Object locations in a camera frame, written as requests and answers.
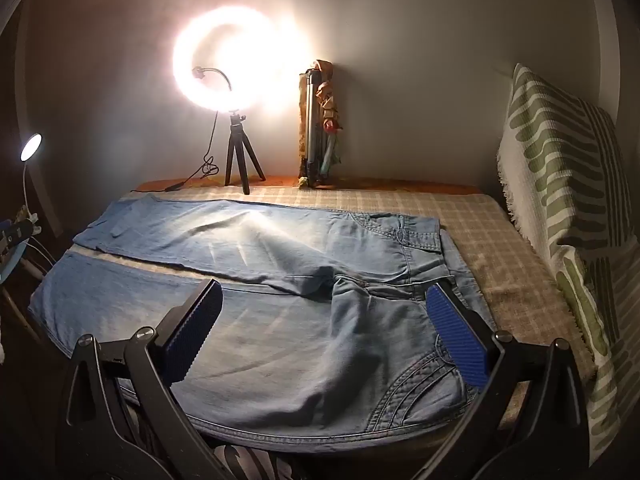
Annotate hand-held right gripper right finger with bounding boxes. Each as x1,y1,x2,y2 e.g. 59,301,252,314
425,280,591,480

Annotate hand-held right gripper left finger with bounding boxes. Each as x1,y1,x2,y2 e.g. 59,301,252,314
55,278,236,480

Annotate light blue denim pants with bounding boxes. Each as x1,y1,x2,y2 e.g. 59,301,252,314
27,195,496,453

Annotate beige plaid blanket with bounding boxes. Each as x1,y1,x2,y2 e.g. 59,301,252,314
65,185,596,461

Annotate dark striped cloth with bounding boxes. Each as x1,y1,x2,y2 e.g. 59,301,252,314
210,442,306,480

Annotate small black tripod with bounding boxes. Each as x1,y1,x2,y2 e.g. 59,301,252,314
224,110,267,196

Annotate blue chair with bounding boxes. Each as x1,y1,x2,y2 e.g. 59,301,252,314
0,237,41,341

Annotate folded stand with cloth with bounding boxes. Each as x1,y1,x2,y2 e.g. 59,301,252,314
297,60,346,191

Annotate white clip desk lamp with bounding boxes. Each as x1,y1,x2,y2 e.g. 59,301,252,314
12,133,43,221

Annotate black ring light cable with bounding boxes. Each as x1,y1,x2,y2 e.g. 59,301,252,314
131,110,222,194

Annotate glowing ring light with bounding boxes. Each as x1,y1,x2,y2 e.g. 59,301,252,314
172,6,281,113

